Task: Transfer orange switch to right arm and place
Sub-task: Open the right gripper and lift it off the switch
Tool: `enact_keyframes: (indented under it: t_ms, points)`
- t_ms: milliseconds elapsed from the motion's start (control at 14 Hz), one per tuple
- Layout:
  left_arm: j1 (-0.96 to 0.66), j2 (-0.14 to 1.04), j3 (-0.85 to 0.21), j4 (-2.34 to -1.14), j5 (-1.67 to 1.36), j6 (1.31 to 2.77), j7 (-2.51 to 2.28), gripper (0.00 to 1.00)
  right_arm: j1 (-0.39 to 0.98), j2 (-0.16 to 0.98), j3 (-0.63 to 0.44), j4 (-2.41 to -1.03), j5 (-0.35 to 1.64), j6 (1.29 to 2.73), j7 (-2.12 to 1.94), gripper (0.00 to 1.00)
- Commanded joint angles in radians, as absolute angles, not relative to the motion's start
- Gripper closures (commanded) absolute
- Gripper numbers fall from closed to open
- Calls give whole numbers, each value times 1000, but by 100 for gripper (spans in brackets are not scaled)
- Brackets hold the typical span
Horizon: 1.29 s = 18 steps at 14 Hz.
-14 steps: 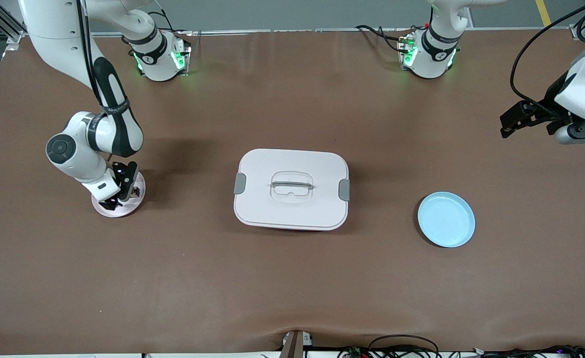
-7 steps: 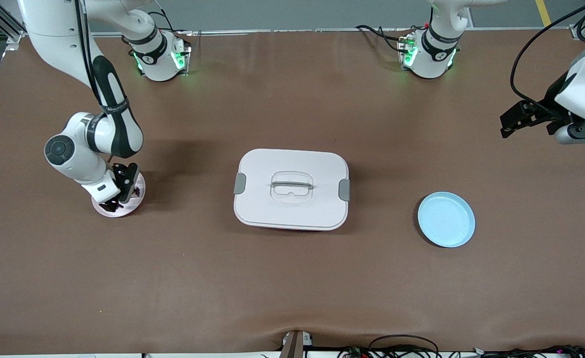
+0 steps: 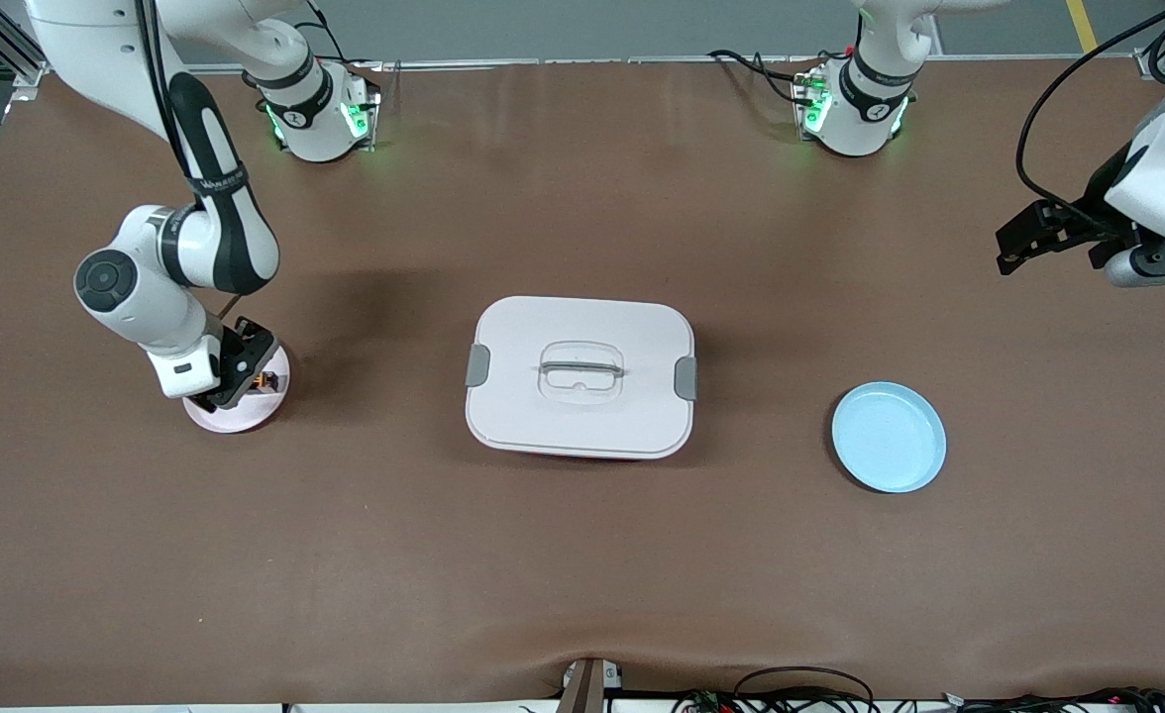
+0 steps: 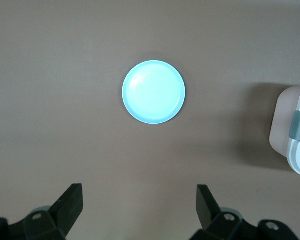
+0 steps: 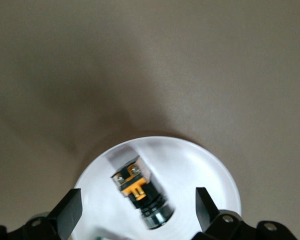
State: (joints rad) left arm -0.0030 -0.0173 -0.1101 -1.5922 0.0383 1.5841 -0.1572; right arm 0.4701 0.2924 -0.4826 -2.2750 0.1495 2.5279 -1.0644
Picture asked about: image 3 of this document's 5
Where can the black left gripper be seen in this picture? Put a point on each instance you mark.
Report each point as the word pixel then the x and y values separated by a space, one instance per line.
pixel 1096 212

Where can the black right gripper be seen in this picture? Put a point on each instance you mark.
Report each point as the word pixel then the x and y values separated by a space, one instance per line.
pixel 243 349

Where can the black and orange switch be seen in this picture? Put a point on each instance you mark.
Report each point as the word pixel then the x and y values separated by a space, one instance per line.
pixel 265 380

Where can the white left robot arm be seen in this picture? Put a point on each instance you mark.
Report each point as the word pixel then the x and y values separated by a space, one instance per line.
pixel 860 99

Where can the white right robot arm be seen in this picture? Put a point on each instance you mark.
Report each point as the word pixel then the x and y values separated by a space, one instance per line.
pixel 137 297

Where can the pale pink round plate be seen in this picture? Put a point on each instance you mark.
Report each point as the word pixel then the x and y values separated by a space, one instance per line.
pixel 246 418

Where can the light blue round plate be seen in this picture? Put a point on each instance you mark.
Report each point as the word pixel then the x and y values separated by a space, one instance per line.
pixel 890 436

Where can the white lidded storage box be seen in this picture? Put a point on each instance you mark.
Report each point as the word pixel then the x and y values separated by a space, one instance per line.
pixel 582 416

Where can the aluminium table edge rail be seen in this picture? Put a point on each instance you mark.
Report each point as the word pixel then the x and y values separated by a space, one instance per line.
pixel 592 61

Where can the brown camera stand post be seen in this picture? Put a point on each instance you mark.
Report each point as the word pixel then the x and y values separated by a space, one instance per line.
pixel 582 693

